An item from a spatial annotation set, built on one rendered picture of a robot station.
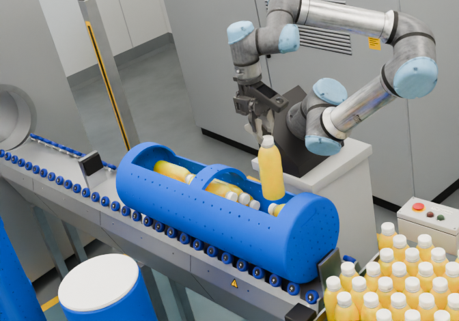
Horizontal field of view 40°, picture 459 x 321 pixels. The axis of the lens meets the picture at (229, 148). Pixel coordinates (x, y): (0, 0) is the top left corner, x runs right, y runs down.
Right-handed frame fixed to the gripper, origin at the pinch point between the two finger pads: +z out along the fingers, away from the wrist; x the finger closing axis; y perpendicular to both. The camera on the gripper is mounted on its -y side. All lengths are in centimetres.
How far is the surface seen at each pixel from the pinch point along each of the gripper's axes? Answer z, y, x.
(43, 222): 94, 185, 6
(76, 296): 41, 45, 56
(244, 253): 37.2, 6.2, 13.5
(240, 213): 25.2, 8.9, 9.2
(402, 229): 41, -28, -25
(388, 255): 34.3, -35.3, -5.0
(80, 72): 132, 475, -201
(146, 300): 52, 34, 38
